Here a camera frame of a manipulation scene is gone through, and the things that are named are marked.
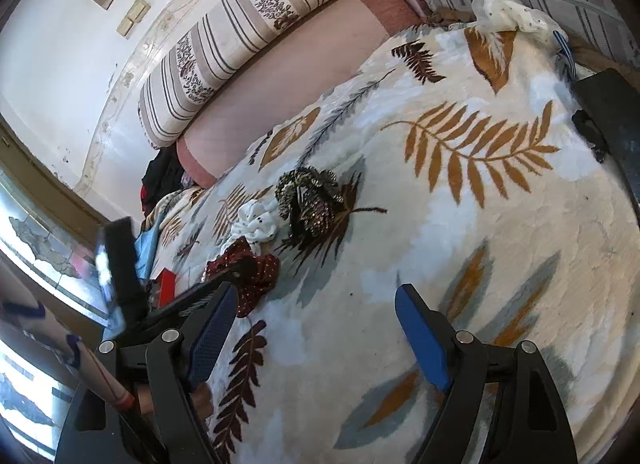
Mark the pink bolster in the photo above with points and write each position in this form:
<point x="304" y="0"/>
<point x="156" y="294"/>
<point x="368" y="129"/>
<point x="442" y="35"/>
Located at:
<point x="300" y="73"/>

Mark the glittery beaded jewelry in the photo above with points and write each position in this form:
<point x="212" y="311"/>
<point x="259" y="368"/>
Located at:
<point x="310" y="204"/>

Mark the long striped floral cushion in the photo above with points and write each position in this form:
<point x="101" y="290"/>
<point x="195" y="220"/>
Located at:
<point x="235" y="43"/>

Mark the clear plastic tube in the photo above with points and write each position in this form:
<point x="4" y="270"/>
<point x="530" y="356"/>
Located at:
<point x="590" y="1"/>

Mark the blue white striped ribbon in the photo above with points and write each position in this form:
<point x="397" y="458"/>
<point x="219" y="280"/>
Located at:
<point x="564" y="53"/>

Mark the dark flat object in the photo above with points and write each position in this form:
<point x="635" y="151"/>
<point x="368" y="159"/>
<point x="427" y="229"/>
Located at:
<point x="620" y="118"/>

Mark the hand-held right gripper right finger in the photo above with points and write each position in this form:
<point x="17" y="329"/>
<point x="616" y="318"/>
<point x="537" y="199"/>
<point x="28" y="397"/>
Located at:
<point x="422" y="339"/>

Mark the white dotted cloth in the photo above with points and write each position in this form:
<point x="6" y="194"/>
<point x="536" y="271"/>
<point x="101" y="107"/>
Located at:
<point x="515" y="13"/>

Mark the black scrunchie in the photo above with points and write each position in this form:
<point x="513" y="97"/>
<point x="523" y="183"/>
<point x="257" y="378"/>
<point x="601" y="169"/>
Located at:
<point x="590" y="136"/>

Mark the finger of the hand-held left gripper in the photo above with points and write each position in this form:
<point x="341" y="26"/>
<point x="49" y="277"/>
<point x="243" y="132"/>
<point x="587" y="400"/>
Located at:
<point x="170" y="306"/>

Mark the glass panel door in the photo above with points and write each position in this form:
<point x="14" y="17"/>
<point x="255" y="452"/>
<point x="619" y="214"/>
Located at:
<point x="45" y="244"/>

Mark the red jewelry box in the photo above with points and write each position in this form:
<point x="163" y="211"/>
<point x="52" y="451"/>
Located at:
<point x="165" y="286"/>

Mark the beige wall switch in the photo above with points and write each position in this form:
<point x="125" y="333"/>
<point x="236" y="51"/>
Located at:
<point x="134" y="17"/>

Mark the dark red dotted scrunchie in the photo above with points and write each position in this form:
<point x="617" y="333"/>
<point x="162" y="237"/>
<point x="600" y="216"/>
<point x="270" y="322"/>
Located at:
<point x="250" y="279"/>

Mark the white cherry print scrunchie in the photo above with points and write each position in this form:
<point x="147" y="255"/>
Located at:
<point x="255" y="221"/>

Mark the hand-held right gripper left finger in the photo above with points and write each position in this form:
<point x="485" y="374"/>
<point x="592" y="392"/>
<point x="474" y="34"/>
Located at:
<point x="215" y="334"/>

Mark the black and red clothes pile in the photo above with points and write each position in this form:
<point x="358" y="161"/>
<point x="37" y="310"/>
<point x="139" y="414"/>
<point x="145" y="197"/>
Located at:
<point x="160" y="178"/>

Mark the light blue cloth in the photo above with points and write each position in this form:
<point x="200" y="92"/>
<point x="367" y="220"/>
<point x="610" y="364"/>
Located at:
<point x="147" y="254"/>

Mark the leaf print blanket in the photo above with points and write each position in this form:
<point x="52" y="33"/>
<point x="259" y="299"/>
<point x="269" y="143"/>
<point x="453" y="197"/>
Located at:
<point x="500" y="269"/>

